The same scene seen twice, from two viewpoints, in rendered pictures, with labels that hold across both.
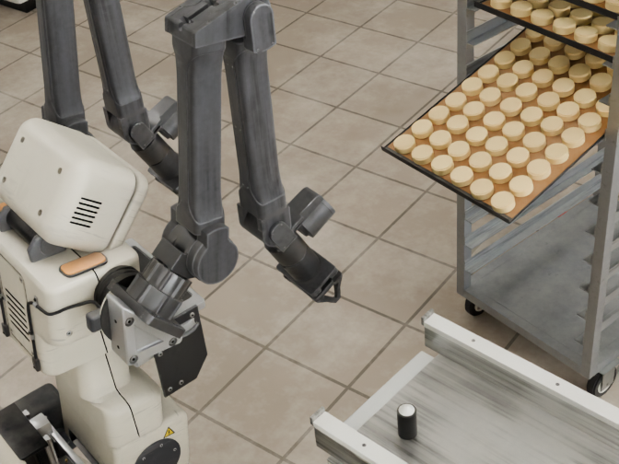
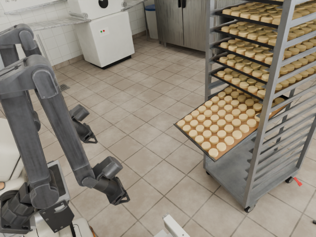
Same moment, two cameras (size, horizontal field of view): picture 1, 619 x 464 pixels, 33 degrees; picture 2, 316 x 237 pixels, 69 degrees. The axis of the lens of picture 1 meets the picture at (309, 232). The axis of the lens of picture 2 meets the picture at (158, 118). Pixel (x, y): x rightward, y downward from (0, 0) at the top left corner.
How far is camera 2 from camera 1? 1.00 m
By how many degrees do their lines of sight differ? 8
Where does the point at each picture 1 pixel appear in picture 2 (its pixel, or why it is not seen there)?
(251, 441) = (130, 211)
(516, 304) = (222, 175)
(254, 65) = (52, 104)
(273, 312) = (146, 165)
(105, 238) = (5, 177)
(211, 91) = (22, 118)
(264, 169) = (73, 154)
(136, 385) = (45, 225)
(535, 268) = (230, 162)
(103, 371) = not seen: hidden behind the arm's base
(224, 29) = (17, 83)
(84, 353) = not seen: hidden behind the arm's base
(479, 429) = not seen: outside the picture
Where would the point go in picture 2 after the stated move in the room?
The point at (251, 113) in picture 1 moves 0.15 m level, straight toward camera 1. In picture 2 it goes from (57, 128) to (30, 172)
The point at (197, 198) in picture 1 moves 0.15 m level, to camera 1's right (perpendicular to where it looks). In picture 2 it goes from (28, 170) to (79, 170)
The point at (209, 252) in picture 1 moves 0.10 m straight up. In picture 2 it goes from (38, 196) to (22, 174)
